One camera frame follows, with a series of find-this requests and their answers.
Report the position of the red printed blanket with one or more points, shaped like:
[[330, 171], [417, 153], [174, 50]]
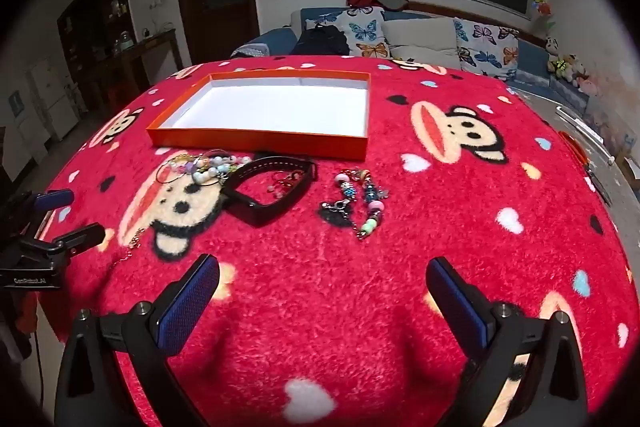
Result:
[[350, 307]]

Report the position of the orange lid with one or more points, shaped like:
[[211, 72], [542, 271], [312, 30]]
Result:
[[575, 147]]

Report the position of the white plastic strip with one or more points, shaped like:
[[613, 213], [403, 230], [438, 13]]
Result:
[[580, 124]]

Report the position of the dark shelf cabinet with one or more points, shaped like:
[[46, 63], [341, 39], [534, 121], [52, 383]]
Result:
[[90, 22]]

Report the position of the black backpack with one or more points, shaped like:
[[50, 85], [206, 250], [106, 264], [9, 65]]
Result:
[[320, 39]]

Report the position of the butterfly print pillow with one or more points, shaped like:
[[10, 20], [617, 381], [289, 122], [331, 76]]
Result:
[[485, 47], [322, 18], [365, 34]]

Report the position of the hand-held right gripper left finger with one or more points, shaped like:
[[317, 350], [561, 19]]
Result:
[[190, 302]]

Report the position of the wooden side table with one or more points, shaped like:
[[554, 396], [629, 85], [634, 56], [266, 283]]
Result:
[[150, 52]]

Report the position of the small red earring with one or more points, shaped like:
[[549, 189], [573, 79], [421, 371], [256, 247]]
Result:
[[282, 187]]

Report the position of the white cabinet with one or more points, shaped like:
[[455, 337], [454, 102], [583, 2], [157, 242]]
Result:
[[45, 102]]

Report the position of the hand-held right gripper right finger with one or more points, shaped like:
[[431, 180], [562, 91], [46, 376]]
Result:
[[460, 302]]

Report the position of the pile of plush toys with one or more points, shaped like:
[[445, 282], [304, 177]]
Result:
[[565, 67]]

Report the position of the blue sofa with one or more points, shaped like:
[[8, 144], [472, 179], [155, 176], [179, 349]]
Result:
[[532, 57]]

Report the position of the grey pillow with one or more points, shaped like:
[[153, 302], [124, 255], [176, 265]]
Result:
[[420, 39]]

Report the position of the silver hoop earring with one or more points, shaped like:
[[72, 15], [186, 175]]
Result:
[[158, 173]]

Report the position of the black wristband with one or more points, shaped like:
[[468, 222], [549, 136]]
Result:
[[257, 219]]

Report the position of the colourful pinwheel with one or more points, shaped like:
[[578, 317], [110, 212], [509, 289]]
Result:
[[542, 4]]

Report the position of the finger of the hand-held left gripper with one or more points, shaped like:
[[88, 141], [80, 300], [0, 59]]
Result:
[[82, 236], [55, 199]]

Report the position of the dark metal tool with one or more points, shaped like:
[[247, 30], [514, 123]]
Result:
[[597, 187]]

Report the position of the orange shallow box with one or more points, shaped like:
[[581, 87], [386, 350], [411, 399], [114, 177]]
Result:
[[280, 107]]

